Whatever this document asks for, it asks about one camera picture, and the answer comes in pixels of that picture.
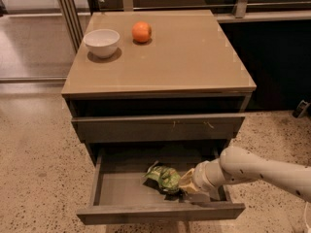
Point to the small black device on floor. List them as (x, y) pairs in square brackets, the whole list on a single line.
[(301, 109)]

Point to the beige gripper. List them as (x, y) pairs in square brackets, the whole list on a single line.
[(199, 178)]

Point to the white ceramic bowl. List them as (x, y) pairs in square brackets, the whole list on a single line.
[(103, 43)]

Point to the green jalapeno chip bag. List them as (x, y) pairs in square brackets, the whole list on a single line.
[(166, 177)]

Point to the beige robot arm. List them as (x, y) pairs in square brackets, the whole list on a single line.
[(236, 165)]

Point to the grey drawer cabinet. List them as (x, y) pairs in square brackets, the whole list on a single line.
[(188, 67)]

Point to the closed top drawer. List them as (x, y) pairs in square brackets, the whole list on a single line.
[(130, 129)]

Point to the open middle drawer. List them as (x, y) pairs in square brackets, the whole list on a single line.
[(122, 194)]

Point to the metal railing frame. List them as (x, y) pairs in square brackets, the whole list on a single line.
[(241, 20)]

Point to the orange fruit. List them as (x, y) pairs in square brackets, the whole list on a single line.
[(141, 32)]

